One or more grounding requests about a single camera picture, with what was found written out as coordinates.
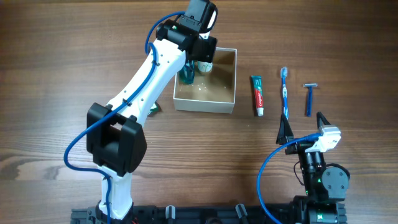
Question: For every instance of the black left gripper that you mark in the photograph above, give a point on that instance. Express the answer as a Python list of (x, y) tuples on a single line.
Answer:
[(209, 53)]

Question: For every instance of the green white soap packet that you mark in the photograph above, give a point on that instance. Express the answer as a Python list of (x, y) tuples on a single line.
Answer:
[(155, 108)]

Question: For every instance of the colgate toothpaste tube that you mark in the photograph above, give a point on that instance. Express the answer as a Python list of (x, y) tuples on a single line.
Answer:
[(257, 87)]

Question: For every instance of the white floral lotion tube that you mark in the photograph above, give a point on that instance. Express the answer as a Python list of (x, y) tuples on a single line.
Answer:
[(204, 67)]

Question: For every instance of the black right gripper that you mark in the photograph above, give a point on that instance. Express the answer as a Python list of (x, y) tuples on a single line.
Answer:
[(285, 134)]

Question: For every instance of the white cardboard box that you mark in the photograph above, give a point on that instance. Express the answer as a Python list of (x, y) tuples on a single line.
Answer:
[(213, 91)]

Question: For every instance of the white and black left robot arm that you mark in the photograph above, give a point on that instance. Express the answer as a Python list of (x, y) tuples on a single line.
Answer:
[(115, 136)]

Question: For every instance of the black mounting rail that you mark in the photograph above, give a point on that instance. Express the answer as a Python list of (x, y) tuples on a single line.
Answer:
[(233, 214)]

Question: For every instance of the blue disposable razor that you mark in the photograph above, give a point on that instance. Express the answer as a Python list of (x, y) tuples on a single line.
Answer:
[(310, 87)]

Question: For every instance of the teal mouthwash bottle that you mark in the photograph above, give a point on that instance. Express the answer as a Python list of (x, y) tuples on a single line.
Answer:
[(187, 73)]

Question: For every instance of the blue toothbrush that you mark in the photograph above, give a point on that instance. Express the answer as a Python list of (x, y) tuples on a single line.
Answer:
[(283, 75)]

